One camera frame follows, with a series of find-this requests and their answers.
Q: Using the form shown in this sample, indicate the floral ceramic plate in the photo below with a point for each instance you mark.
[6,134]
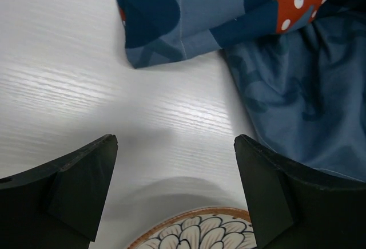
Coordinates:
[210,227]

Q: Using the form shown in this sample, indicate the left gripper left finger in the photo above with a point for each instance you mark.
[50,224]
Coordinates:
[58,204]

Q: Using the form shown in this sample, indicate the blue bear placemat cloth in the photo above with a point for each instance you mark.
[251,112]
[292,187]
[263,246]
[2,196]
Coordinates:
[299,67]

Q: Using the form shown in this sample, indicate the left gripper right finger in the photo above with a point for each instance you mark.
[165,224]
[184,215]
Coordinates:
[294,206]

